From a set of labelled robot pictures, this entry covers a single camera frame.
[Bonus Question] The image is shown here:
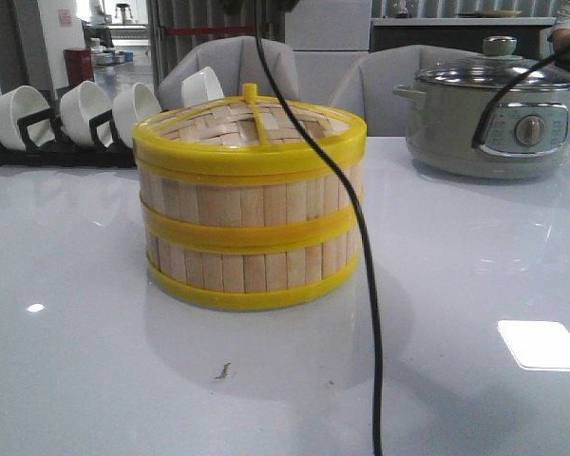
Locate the bamboo steamer tray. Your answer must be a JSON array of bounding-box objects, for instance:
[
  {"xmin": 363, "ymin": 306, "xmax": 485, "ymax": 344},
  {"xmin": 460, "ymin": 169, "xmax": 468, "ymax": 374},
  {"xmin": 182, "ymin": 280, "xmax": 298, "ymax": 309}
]
[
  {"xmin": 145, "ymin": 227, "xmax": 361, "ymax": 311},
  {"xmin": 139, "ymin": 165, "xmax": 360, "ymax": 257}
]

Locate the woven bamboo steamer lid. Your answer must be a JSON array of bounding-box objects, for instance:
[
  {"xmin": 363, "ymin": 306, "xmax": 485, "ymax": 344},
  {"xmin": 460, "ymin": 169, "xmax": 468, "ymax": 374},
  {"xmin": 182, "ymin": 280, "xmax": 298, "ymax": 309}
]
[{"xmin": 132, "ymin": 83, "xmax": 369, "ymax": 178}]

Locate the red bin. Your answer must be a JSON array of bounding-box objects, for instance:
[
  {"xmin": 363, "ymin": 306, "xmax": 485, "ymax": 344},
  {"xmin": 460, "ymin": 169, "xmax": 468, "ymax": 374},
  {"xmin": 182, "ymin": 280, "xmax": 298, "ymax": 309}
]
[{"xmin": 63, "ymin": 48, "xmax": 94, "ymax": 88}]

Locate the right grey chair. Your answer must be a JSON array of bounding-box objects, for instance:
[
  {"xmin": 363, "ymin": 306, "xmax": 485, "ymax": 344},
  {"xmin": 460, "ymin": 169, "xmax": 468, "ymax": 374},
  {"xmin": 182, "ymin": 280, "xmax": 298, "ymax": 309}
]
[{"xmin": 329, "ymin": 45, "xmax": 474, "ymax": 137}]

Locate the black bowl rack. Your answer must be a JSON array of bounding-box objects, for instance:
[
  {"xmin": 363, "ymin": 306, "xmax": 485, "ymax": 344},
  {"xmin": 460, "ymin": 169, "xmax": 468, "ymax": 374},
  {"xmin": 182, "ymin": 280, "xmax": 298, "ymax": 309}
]
[{"xmin": 0, "ymin": 102, "xmax": 135, "ymax": 168}]

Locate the left grey chair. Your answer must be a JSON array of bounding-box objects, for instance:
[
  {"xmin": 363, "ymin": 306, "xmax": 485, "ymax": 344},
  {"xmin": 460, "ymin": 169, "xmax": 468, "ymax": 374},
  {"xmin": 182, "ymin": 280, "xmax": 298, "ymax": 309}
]
[{"xmin": 157, "ymin": 36, "xmax": 300, "ymax": 110}]

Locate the white bowl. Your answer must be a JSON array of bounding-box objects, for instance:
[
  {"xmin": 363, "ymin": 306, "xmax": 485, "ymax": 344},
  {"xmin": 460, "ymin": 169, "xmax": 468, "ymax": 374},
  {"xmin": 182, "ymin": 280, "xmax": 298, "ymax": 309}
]
[
  {"xmin": 112, "ymin": 83, "xmax": 162, "ymax": 149},
  {"xmin": 180, "ymin": 66, "xmax": 224, "ymax": 108},
  {"xmin": 0, "ymin": 85, "xmax": 49, "ymax": 151},
  {"xmin": 60, "ymin": 81, "xmax": 112, "ymax": 147}
]

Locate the dark counter with shelf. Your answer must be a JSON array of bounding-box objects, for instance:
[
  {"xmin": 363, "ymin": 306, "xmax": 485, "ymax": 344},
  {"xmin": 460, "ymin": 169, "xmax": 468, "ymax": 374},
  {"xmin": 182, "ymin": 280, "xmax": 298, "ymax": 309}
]
[{"xmin": 370, "ymin": 17, "xmax": 555, "ymax": 60}]

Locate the glass pot lid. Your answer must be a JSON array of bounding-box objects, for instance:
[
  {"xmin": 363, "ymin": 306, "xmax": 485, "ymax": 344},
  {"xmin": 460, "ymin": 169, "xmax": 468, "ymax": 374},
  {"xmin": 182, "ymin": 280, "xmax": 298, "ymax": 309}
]
[{"xmin": 416, "ymin": 36, "xmax": 570, "ymax": 90}]

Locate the white cabinet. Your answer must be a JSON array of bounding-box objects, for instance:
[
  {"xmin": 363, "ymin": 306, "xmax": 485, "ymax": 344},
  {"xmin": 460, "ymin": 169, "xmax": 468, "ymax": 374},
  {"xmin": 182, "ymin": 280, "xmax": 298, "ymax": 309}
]
[{"xmin": 284, "ymin": 0, "xmax": 372, "ymax": 105}]

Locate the grey electric cooking pot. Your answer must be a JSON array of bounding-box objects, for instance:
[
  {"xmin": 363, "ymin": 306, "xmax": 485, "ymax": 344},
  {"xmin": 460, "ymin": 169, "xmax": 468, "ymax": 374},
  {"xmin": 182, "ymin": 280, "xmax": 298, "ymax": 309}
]
[{"xmin": 392, "ymin": 75, "xmax": 570, "ymax": 181}]

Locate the red barrier tape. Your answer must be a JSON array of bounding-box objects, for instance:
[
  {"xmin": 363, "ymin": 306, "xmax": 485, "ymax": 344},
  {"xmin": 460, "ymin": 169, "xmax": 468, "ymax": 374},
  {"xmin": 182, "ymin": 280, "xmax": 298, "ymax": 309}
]
[{"xmin": 162, "ymin": 26, "xmax": 257, "ymax": 36}]

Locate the black cable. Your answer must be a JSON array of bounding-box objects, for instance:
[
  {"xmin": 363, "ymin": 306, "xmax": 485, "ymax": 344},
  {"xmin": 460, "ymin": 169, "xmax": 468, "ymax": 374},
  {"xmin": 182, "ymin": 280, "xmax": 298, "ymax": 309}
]
[{"xmin": 253, "ymin": 0, "xmax": 385, "ymax": 456}]

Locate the grey chair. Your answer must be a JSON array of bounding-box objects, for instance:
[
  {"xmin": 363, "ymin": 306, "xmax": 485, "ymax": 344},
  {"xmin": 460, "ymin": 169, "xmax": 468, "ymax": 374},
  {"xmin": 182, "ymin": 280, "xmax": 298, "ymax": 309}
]
[
  {"xmin": 157, "ymin": 36, "xmax": 300, "ymax": 110},
  {"xmin": 329, "ymin": 45, "xmax": 474, "ymax": 137}
]

